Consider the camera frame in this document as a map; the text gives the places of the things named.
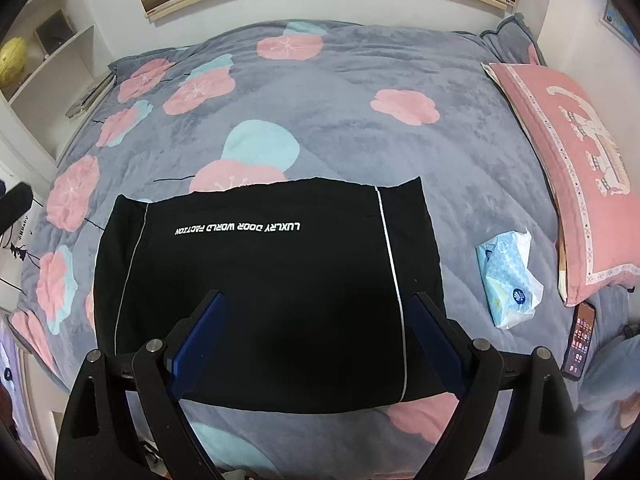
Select blue tissue pack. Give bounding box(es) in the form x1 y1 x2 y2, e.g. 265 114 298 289
476 231 544 330

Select black box on shelf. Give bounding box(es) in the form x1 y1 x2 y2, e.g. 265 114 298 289
35 9 75 56

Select pink patterned pillow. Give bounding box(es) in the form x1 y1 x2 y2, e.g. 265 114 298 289
484 63 639 307

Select grey pillow behind pink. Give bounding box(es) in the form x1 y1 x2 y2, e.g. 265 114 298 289
480 12 546 66

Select smartphone with dark case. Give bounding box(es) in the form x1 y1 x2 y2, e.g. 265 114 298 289
561 301 596 382

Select yellow globe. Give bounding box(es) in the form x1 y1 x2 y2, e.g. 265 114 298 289
0 37 28 88

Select grey floral bed blanket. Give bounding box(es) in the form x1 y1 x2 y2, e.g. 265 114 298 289
10 21 570 479

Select white calligraphy paper bag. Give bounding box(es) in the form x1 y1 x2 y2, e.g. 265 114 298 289
0 196 42 311

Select grey items on ledge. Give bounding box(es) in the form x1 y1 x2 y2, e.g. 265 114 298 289
65 73 115 119

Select white bookshelf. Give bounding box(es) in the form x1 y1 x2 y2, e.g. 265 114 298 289
1 0 113 174

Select wall map poster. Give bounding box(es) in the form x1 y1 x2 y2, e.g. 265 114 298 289
602 0 640 52

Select black hooded jacket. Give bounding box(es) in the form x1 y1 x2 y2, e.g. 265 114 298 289
93 178 444 414

